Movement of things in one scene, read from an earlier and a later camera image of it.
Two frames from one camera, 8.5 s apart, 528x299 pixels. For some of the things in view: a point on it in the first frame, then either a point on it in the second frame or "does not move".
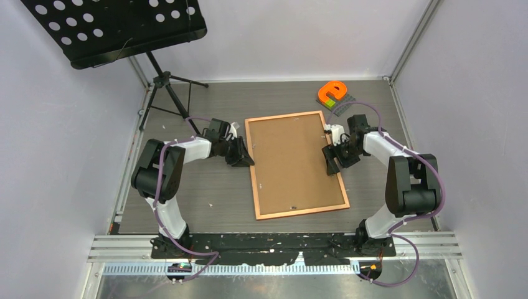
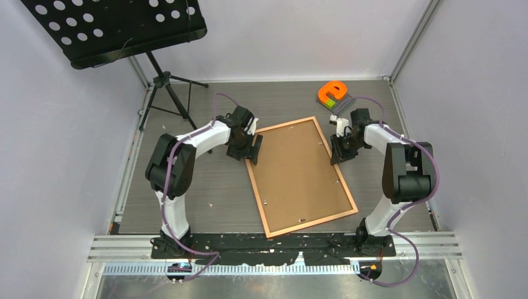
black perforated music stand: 89,32 does not move
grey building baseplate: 342,104 does not move
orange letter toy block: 337,88 does not move
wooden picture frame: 285,213 → 258,197
